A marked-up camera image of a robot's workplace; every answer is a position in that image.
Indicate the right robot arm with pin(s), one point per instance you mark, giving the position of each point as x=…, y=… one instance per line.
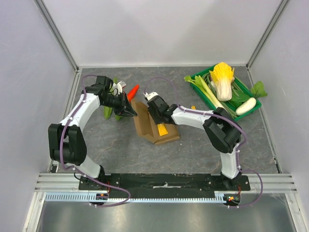
x=222, y=131

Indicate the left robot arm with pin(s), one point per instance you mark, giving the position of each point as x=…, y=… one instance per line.
x=66, y=141

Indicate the brown cardboard express box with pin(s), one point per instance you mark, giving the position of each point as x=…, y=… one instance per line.
x=147, y=129

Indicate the green leafy lettuce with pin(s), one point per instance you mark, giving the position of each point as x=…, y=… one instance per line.
x=108, y=110

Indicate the white radish with leaves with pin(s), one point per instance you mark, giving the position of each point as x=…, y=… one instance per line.
x=246, y=105

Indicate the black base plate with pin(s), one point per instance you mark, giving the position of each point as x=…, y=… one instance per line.
x=212, y=182

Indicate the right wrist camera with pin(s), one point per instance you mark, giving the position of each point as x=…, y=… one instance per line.
x=149, y=96

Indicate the grey slotted cable duct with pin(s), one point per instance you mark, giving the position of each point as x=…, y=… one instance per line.
x=102, y=198

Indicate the orange carrot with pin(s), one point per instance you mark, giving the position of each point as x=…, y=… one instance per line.
x=132, y=93

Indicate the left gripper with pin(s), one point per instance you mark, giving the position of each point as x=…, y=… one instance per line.
x=128, y=110

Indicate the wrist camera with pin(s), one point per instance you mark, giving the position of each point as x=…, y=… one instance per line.
x=149, y=96
x=118, y=88

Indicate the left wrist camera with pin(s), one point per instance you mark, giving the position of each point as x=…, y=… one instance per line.
x=118, y=88

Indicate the yellow napa cabbage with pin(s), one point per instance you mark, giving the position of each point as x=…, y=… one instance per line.
x=222, y=76

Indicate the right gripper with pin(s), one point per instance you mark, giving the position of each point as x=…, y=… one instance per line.
x=157, y=114

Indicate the green celery stalk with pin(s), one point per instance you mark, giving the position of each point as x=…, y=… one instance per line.
x=203, y=91

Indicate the green plastic tray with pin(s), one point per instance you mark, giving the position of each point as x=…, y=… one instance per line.
x=227, y=105

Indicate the green bok choy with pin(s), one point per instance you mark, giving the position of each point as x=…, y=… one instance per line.
x=238, y=99

